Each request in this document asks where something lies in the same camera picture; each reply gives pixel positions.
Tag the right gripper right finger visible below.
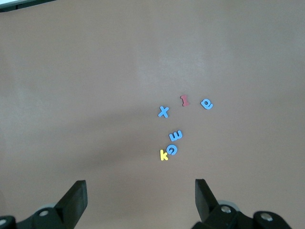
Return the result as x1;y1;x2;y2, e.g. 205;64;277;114
192;178;255;229

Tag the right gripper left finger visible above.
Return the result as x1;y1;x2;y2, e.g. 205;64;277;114
16;180;88;229

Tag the blue foam letter G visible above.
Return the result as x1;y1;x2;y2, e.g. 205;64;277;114
166;143;179;156

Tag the blue foam letter m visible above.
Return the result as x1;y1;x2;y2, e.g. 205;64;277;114
168;130;183;142

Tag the blue foam letter a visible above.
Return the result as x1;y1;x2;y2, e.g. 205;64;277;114
200;98;214;110

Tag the blue foam letter X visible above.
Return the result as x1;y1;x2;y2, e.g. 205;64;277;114
157;106;170;119

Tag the red foam letter I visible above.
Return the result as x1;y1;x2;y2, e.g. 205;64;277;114
179;94;190;107

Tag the brown table mat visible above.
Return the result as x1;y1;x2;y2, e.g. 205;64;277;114
0;0;305;229

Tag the black table edge strip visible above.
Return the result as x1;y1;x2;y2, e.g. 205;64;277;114
0;0;59;12

